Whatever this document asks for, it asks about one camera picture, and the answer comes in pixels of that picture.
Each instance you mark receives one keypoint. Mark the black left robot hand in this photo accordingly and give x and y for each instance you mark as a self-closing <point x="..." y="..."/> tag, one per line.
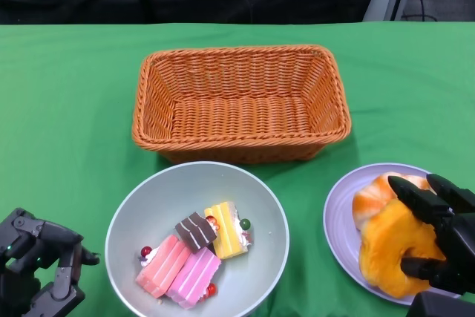
<point x="29" y="239"/>

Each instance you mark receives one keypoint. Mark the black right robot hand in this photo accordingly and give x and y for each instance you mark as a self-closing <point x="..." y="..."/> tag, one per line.
<point x="460" y="242"/>

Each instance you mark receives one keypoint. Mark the oval orange swirl bread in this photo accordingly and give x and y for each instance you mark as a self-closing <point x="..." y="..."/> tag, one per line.
<point x="389" y="242"/>

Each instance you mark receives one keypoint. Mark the grey-green bowl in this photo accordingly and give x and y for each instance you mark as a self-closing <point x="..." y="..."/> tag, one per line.
<point x="167" y="194"/>

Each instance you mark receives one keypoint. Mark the pale lilac plate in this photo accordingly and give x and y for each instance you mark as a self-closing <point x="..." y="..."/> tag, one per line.
<point x="341" y="220"/>

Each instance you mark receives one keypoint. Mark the salmon pink cake slice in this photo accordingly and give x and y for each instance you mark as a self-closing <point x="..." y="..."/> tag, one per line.
<point x="163" y="265"/>

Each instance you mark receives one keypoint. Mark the chocolate layer cake piece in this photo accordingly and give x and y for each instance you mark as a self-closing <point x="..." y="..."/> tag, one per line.
<point x="194" y="233"/>

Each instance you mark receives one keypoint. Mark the magenta cake slice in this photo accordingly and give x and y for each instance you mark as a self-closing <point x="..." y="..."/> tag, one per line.
<point x="194" y="278"/>

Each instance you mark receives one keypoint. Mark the yellow cream cake slice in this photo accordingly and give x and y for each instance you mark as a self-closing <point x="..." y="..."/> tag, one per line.
<point x="226" y="228"/>

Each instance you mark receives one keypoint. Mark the orange wicker basket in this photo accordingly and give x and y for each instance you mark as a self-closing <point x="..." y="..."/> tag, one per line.
<point x="241" y="120"/>

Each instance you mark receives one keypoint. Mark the green tablecloth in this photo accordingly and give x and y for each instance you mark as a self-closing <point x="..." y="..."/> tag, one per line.
<point x="74" y="90"/>

